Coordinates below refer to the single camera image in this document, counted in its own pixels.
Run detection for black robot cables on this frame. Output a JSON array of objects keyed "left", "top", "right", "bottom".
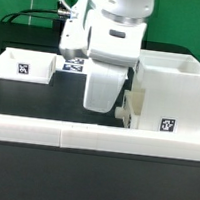
[{"left": 0, "top": 0, "right": 73, "bottom": 31}]

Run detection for white drawer box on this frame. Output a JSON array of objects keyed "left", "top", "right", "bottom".
[
  {"left": 114, "top": 89, "right": 145, "bottom": 129},
  {"left": 0, "top": 47, "right": 57, "bottom": 84}
]

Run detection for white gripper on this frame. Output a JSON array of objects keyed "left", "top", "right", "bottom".
[{"left": 83, "top": 10, "right": 147, "bottom": 113}]

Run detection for white L-shaped border wall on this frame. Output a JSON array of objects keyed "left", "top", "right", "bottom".
[{"left": 0, "top": 114, "right": 200, "bottom": 162}]

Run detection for white front drawer box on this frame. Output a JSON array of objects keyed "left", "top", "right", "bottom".
[{"left": 114, "top": 89, "right": 145, "bottom": 129}]

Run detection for white fiducial marker sheet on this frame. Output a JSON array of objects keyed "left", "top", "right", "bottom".
[{"left": 54, "top": 54, "right": 130, "bottom": 81}]

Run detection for white drawer cabinet frame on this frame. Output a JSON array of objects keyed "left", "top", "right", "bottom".
[{"left": 131, "top": 49, "right": 200, "bottom": 134}]

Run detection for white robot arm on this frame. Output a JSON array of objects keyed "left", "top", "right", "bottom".
[{"left": 59, "top": 0, "right": 155, "bottom": 113}]

